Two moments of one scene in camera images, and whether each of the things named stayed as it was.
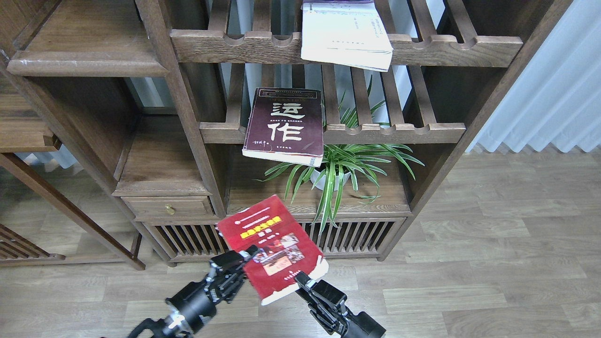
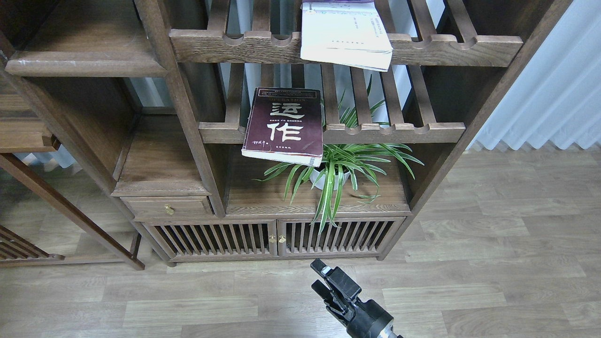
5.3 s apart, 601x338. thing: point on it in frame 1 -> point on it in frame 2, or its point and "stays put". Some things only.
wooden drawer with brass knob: [154, 207] stays put
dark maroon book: [286, 125] stays put
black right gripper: [341, 320] -> [361, 319]
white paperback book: [350, 32] stays put
